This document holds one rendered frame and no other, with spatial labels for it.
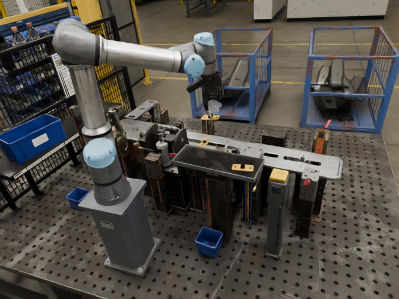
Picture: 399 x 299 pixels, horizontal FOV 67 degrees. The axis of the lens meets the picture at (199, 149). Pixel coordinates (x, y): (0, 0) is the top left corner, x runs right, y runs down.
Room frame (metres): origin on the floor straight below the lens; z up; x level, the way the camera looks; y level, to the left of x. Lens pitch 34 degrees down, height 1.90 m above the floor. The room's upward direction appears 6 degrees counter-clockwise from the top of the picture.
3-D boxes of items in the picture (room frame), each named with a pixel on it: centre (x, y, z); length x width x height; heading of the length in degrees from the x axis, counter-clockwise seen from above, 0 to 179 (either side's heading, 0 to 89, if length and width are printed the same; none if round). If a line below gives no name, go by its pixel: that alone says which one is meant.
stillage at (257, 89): (3.81, -0.56, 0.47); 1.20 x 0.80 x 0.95; 156
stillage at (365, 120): (3.27, -1.74, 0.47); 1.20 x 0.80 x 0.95; 158
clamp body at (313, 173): (0.98, -0.46, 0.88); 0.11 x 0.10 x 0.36; 150
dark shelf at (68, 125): (1.69, 0.85, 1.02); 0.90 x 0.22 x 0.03; 150
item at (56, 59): (2.01, 0.80, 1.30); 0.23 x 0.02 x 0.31; 150
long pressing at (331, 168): (1.41, -0.05, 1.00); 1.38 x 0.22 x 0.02; 60
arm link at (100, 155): (0.96, 0.38, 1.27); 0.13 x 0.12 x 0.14; 16
